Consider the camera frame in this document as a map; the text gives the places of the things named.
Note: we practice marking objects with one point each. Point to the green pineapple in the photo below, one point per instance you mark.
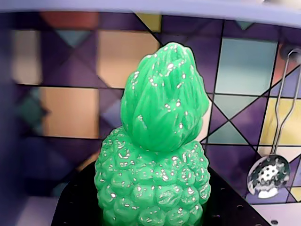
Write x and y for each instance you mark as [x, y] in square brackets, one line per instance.
[155, 141]

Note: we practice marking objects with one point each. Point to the blue wooden toy kitchen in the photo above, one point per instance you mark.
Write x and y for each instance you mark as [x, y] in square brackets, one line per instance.
[117, 58]

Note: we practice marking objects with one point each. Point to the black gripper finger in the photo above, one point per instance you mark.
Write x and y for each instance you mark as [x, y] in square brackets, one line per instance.
[225, 207]
[75, 202]

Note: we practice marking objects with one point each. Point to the metal slotted toy spoon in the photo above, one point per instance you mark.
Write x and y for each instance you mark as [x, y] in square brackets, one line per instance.
[268, 176]

